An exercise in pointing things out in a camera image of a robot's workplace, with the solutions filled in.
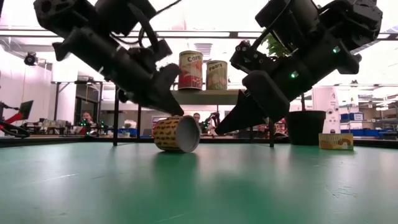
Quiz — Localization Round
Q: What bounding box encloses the black metal table frame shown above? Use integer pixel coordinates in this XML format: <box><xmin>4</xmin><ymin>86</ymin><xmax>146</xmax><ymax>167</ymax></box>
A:
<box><xmin>0</xmin><ymin>136</ymin><xmax>398</xmax><ymax>149</ymax></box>

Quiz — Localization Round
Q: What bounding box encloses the white pillar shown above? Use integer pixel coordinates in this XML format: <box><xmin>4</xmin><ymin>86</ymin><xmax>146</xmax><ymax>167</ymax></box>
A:
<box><xmin>312</xmin><ymin>86</ymin><xmax>340</xmax><ymax>134</ymax></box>

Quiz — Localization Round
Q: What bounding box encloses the black background monitor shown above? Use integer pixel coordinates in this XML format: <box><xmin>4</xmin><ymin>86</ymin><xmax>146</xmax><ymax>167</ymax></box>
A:
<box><xmin>17</xmin><ymin>100</ymin><xmax>34</xmax><ymax>121</ymax></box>

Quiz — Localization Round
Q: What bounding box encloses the green table mat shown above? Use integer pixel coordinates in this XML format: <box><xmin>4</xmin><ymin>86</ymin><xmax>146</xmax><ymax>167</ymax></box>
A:
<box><xmin>0</xmin><ymin>142</ymin><xmax>398</xmax><ymax>224</ymax></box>

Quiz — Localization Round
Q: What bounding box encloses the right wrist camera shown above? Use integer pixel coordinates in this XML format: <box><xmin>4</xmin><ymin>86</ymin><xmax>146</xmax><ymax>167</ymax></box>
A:
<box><xmin>229</xmin><ymin>39</ymin><xmax>274</xmax><ymax>73</ymax></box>

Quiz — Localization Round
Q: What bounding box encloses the black metal shelf table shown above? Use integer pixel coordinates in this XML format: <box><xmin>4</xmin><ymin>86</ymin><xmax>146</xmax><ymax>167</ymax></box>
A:
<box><xmin>112</xmin><ymin>83</ymin><xmax>275</xmax><ymax>149</ymax></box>

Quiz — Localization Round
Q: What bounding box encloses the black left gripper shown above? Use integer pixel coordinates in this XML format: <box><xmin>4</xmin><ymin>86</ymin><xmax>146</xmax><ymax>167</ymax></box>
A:
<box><xmin>102</xmin><ymin>46</ymin><xmax>185</xmax><ymax>117</ymax></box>

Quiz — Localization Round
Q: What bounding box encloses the pears can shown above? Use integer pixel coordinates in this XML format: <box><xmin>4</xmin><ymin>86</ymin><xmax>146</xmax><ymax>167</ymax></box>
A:
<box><xmin>206</xmin><ymin>60</ymin><xmax>228</xmax><ymax>91</ymax></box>

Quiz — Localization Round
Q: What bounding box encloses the yellow black beans can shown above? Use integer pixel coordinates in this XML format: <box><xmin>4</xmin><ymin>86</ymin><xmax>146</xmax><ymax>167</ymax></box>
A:
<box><xmin>152</xmin><ymin>114</ymin><xmax>201</xmax><ymax>154</ymax></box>

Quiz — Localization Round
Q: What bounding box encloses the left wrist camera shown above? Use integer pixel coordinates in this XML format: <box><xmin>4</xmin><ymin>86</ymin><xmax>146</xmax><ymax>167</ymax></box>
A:
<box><xmin>151</xmin><ymin>38</ymin><xmax>174</xmax><ymax>60</ymax></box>

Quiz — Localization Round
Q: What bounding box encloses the blue storage bins shelf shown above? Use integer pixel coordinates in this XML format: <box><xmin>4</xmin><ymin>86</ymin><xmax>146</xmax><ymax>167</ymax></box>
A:
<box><xmin>340</xmin><ymin>112</ymin><xmax>398</xmax><ymax>138</ymax></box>

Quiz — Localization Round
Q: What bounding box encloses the small yellow box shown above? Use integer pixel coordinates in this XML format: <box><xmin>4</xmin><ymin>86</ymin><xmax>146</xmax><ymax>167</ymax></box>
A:
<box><xmin>318</xmin><ymin>133</ymin><xmax>354</xmax><ymax>151</ymax></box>

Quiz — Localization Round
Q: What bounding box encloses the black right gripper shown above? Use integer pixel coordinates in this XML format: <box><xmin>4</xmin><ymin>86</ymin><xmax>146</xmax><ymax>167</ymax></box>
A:
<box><xmin>214</xmin><ymin>52</ymin><xmax>315</xmax><ymax>136</ymax></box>

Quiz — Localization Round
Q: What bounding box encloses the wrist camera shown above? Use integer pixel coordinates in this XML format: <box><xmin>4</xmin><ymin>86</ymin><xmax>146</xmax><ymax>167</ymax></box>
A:
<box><xmin>151</xmin><ymin>38</ymin><xmax>174</xmax><ymax>60</ymax></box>
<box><xmin>229</xmin><ymin>39</ymin><xmax>274</xmax><ymax>73</ymax></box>

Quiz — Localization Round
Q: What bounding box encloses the black ceiling spotlight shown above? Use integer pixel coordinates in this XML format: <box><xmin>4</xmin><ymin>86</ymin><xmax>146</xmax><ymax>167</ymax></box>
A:
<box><xmin>24</xmin><ymin>52</ymin><xmax>39</xmax><ymax>67</ymax></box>

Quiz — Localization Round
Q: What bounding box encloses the green leafy plant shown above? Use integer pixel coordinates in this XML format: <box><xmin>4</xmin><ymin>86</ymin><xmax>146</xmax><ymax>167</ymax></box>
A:
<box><xmin>262</xmin><ymin>30</ymin><xmax>307</xmax><ymax>112</ymax></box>

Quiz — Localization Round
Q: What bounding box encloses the black background rig frame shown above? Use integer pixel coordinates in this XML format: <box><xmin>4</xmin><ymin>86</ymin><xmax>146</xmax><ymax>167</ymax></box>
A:
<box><xmin>51</xmin><ymin>80</ymin><xmax>103</xmax><ymax>134</ymax></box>

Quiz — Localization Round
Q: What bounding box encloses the black plant pot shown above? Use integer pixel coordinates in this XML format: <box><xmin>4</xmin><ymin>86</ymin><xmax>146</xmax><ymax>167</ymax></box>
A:
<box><xmin>285</xmin><ymin>110</ymin><xmax>326</xmax><ymax>146</ymax></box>

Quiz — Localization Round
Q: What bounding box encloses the red corn can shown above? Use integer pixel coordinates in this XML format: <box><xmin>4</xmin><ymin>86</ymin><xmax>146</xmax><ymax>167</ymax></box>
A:
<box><xmin>178</xmin><ymin>50</ymin><xmax>204</xmax><ymax>91</ymax></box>

